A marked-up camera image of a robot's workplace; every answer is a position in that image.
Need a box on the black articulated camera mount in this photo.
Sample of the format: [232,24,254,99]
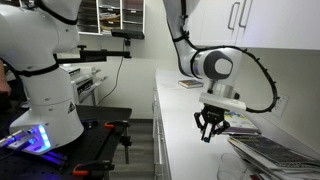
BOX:
[54,38,133,65]

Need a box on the metal extrusion rail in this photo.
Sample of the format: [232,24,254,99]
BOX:
[39,150,69,169]

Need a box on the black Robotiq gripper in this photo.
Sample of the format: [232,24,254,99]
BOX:
[193,103,231,144]

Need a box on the white wall outlet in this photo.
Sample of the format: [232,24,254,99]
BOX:
[273,93,290,118]

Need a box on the silver wall cabinet handle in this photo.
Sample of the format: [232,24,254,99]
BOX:
[227,1,241,31]
[238,0,254,29]

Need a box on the person forearm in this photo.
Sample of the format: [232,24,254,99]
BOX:
[0,59,12,98]

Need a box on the black stereo camera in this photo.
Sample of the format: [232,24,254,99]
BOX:
[110,28,146,41]

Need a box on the clear glass cup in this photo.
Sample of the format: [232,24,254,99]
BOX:
[216,152,249,180]

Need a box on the black clamp with orange handle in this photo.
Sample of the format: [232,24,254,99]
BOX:
[103,119,134,165]
[71,159,116,178]

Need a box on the white pen with blue cap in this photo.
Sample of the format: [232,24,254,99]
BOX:
[203,123,213,144]

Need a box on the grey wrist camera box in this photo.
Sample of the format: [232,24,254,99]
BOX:
[198,92,248,114]

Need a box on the white paper sorter shelf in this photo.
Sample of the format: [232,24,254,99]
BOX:
[76,0,147,36]

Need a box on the white book stack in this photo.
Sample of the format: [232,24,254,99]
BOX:
[227,137,320,180]

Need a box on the black camera cable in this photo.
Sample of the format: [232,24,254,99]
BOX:
[96,44,126,106]

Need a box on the white wall cabinet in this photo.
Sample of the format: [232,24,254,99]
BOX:
[186,0,320,51]

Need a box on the white office printer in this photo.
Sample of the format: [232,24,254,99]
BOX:
[57,62,110,106]

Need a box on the green and purple brochure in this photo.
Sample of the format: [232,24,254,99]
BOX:
[222,111,261,135]

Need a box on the black perforated robot table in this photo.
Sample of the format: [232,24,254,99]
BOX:
[0,104,134,180]

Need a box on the small dark hardcover book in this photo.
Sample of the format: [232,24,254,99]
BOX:
[177,78,205,90]

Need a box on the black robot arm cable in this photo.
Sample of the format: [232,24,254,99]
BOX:
[166,0,280,115]

